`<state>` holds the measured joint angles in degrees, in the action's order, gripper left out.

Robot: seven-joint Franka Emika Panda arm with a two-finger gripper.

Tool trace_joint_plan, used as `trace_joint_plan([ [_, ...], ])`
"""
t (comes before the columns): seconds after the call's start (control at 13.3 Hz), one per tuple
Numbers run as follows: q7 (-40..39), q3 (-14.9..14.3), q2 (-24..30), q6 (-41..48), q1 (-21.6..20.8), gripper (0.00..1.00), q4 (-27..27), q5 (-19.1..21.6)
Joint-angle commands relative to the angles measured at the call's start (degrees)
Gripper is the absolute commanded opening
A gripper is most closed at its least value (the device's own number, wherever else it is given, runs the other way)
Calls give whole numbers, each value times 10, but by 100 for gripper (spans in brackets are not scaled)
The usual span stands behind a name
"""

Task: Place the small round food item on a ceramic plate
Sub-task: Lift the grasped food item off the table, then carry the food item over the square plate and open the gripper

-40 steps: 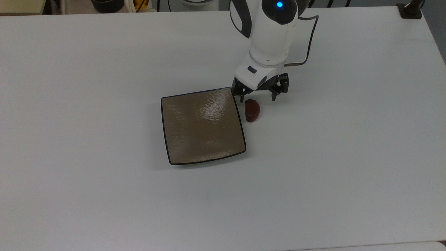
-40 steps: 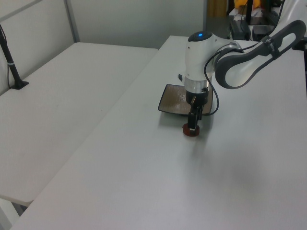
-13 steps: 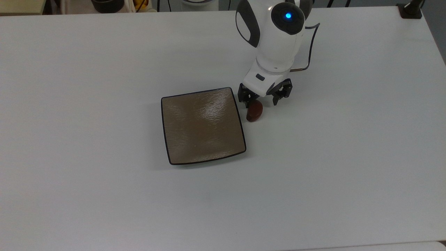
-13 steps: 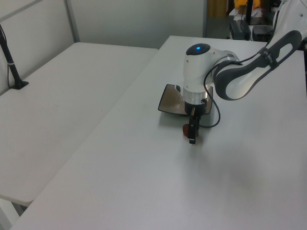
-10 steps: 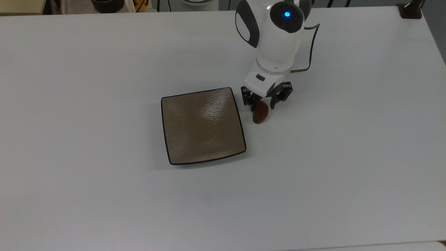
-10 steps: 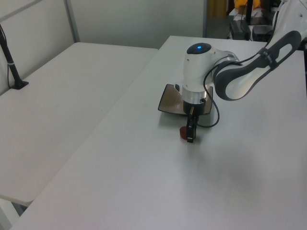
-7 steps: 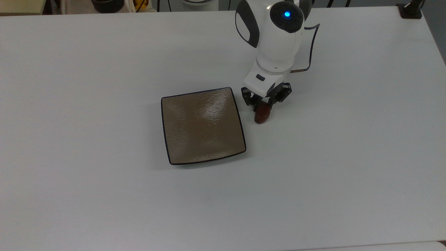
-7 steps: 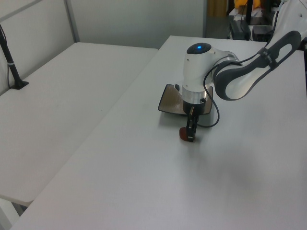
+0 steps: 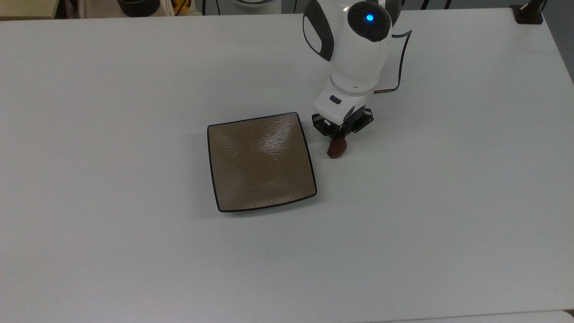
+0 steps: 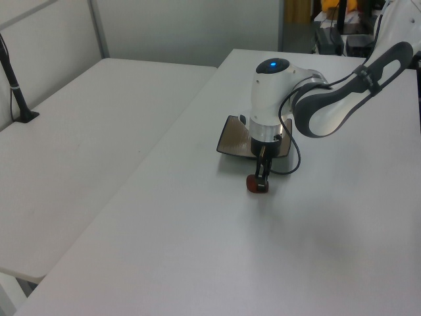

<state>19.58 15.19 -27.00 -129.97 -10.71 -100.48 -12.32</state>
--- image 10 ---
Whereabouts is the yellow object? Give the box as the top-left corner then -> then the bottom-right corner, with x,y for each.
321,0 -> 358,13

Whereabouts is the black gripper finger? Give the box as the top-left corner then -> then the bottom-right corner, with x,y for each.
256,154 -> 272,192
254,145 -> 266,180

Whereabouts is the black camera stand with base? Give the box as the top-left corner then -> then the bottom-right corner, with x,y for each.
0,32 -> 41,124

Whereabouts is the black equipment box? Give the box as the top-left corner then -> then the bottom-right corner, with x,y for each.
346,34 -> 376,57

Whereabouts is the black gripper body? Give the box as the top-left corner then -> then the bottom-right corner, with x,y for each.
250,134 -> 283,159

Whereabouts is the square brown ceramic plate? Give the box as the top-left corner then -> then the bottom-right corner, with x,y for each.
216,115 -> 293,161

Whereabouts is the dark flat equipment box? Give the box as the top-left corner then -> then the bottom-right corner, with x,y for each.
314,27 -> 345,55

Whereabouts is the thin black upright pole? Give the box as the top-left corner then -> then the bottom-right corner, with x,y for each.
334,0 -> 348,35

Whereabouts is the small red-brown round food item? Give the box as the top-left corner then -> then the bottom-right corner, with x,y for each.
245,174 -> 272,196

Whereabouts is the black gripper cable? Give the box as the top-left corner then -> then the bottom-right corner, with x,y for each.
269,70 -> 358,176

